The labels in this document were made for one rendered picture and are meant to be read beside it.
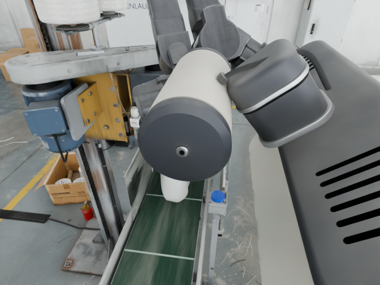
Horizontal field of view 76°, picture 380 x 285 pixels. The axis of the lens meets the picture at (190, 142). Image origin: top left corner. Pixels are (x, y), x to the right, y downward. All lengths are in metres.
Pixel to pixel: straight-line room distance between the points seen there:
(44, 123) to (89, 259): 1.29
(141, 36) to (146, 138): 3.68
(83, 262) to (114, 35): 3.01
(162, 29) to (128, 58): 0.45
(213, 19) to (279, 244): 0.37
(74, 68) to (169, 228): 1.05
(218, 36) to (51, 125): 0.61
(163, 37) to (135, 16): 3.35
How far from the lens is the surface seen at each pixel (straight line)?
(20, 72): 0.90
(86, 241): 2.09
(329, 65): 0.31
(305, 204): 0.18
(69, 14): 0.78
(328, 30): 4.59
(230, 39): 0.48
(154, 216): 1.63
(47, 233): 2.28
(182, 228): 1.56
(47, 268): 2.09
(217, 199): 1.07
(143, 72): 0.96
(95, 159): 1.34
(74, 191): 2.30
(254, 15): 3.61
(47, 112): 0.87
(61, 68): 0.88
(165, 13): 0.50
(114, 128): 1.11
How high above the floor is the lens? 1.64
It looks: 35 degrees down
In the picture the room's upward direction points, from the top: straight up
